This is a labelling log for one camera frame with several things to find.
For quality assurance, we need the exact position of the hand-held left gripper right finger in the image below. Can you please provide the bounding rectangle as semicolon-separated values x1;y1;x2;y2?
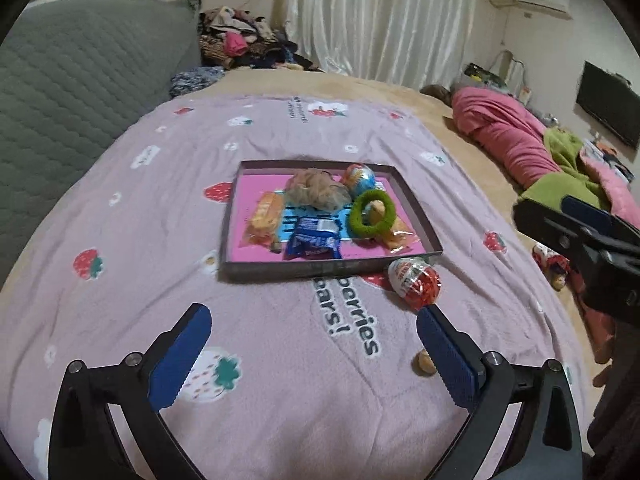
416;304;585;480

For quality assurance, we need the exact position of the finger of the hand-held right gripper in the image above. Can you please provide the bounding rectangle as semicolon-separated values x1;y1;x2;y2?
561;196;640;246
512;200;608;263

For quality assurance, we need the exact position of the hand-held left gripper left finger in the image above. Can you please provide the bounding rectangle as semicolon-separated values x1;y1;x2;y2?
47;302;213;480

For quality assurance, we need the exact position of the red white chocolate egg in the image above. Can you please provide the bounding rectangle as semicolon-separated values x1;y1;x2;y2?
387;256;442;311

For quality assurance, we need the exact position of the shallow cardboard box pink bottom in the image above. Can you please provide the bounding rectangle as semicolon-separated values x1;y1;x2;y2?
218;160;444;283

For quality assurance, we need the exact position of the long clear cracker packet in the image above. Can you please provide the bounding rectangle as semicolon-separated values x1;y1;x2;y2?
370;200;421;253

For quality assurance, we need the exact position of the green fuzzy scrunchie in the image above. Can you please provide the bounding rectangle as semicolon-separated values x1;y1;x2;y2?
348;189;396;238

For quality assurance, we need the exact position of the orange label cracker packet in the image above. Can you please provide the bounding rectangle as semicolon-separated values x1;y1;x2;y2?
243;192;287;248

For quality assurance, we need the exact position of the blue cookie packet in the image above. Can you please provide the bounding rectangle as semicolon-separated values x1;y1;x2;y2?
283;215;343;261

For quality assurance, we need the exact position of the person's right hand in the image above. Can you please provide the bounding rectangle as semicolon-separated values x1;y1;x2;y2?
592;332;617;389

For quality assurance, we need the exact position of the small tan round piece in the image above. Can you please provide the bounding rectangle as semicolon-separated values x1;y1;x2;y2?
412;350;436;376

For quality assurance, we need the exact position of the small red white plush toy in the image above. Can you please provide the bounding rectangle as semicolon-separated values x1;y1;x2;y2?
532;242;571;291

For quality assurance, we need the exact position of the green blanket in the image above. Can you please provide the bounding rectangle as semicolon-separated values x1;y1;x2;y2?
522;127;613;211

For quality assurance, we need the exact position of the pink duvet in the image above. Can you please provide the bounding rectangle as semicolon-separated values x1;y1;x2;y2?
452;86;640;361

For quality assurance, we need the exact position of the pink strawberry print blanket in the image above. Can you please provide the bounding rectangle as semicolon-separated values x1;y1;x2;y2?
7;92;588;480

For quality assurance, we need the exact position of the dark bag with yellow print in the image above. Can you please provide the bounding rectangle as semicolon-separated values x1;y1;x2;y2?
462;62;506;93

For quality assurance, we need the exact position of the brown plush item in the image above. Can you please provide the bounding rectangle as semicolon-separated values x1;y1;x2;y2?
420;85;453;106

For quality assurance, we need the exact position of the blue toy egg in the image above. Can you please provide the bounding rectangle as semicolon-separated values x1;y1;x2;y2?
341;163;376;198

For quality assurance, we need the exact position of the white curtain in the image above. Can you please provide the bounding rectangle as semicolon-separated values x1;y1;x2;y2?
280;0;481;92

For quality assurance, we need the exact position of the blue floral cloth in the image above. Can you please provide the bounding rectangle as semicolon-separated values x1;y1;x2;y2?
169;66;227;98

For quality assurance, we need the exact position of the grey quilted headboard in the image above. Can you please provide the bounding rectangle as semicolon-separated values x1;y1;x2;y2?
0;0;203;271

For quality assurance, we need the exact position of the pile of clothes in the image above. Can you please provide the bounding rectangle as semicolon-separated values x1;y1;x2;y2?
197;5;321;72

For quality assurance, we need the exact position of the black wall television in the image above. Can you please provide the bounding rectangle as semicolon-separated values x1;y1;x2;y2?
576;60;640;151

